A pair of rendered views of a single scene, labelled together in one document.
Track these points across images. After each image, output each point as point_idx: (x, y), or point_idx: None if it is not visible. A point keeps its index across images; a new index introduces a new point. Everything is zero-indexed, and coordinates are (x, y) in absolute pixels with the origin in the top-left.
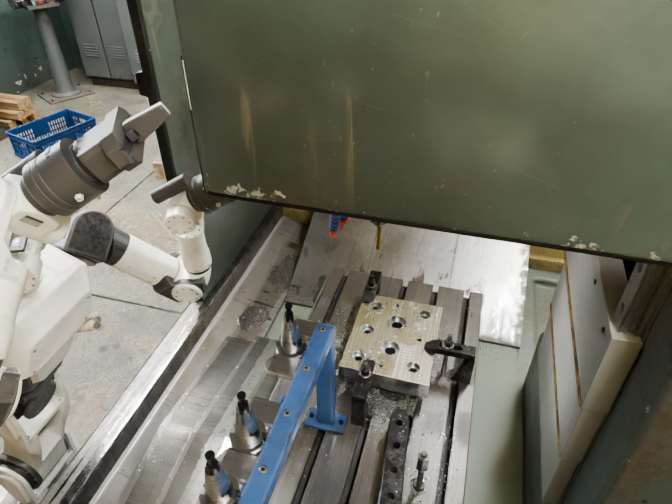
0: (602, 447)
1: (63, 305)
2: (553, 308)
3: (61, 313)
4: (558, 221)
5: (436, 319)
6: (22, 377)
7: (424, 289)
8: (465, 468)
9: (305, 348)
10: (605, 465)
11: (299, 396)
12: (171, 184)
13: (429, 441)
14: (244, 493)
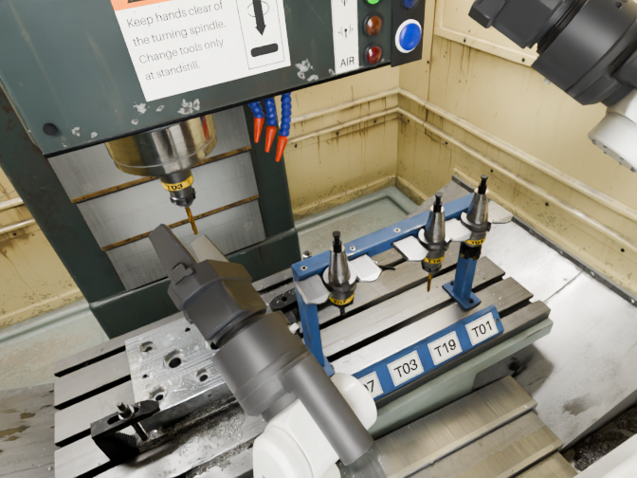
0: (261, 153)
1: (601, 463)
2: (114, 239)
3: (605, 457)
4: None
5: (148, 335)
6: None
7: (68, 415)
8: (276, 273)
9: None
10: (272, 149)
11: (378, 233)
12: (332, 384)
13: (272, 299)
14: (461, 208)
